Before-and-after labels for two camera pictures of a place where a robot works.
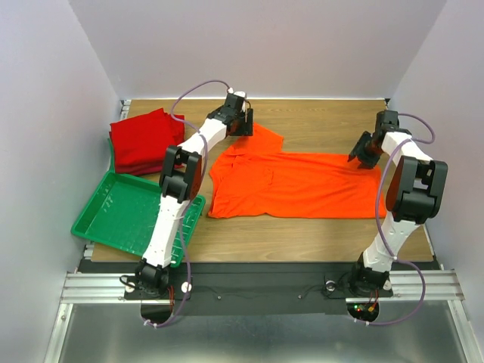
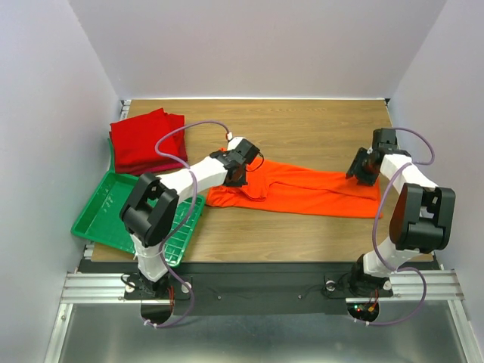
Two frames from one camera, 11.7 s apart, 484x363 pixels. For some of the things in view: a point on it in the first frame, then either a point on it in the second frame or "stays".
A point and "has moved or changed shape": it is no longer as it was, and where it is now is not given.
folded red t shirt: (138, 143) stays
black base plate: (255, 288) stays
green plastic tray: (122, 215) stays
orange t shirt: (252, 177) has moved or changed shape
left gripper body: (241, 126) → (242, 181)
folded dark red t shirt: (140, 143) stays
